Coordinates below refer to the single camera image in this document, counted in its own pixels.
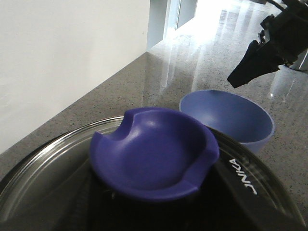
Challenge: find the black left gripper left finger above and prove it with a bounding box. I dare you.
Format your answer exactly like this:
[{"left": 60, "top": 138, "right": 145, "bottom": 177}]
[{"left": 50, "top": 160, "right": 112, "bottom": 231}]

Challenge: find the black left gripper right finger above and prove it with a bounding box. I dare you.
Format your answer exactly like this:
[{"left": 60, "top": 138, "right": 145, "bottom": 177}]
[{"left": 211, "top": 129, "right": 303, "bottom": 231}]

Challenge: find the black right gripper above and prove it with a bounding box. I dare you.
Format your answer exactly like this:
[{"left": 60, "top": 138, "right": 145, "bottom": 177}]
[{"left": 227, "top": 0, "right": 308, "bottom": 88}]

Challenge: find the light blue plastic bowl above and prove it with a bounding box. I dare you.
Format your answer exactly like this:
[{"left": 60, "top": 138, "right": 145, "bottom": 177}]
[{"left": 179, "top": 90, "right": 275, "bottom": 153}]

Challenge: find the glass pot lid blue knob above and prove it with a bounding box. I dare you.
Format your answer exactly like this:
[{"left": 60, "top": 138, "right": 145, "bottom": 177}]
[{"left": 0, "top": 107, "right": 306, "bottom": 231}]

